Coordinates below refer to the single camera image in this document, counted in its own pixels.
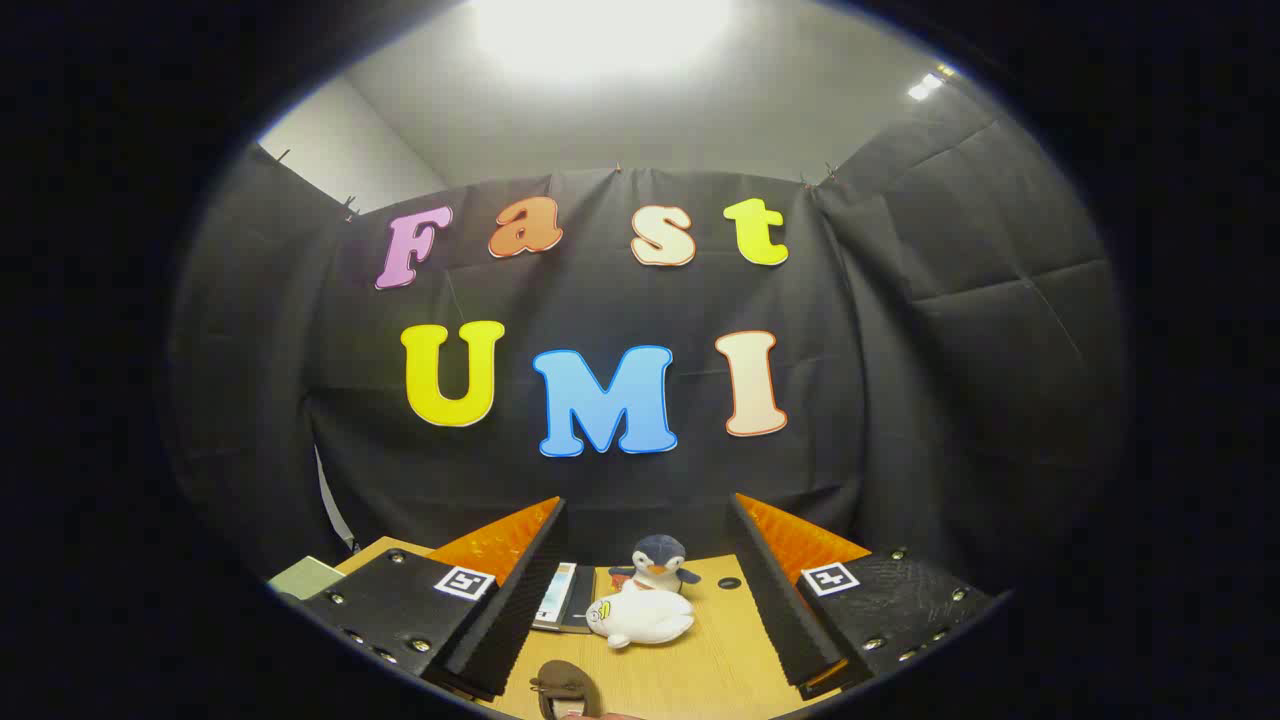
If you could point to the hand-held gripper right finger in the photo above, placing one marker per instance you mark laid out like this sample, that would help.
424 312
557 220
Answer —
780 600

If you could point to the brown fuzzy shoe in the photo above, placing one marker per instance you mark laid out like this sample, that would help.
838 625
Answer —
570 685

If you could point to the cream fabric storage box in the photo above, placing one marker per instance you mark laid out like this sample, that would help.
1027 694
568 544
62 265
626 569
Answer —
305 578

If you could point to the black book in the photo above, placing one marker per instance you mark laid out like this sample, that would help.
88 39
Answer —
583 600

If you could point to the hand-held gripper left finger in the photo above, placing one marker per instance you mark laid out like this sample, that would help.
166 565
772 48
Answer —
520 610

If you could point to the small ceiling lamp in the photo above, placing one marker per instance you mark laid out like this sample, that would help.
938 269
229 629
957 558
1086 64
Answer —
922 88

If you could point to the white duck plush toy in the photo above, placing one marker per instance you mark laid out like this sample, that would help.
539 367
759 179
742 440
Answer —
645 615

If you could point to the sky photo cover book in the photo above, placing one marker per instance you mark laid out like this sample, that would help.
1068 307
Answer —
555 595

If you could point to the large ceiling light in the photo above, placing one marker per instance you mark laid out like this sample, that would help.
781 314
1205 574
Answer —
600 30

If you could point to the grey penguin plush toy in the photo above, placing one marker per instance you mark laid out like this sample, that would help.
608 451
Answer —
658 555

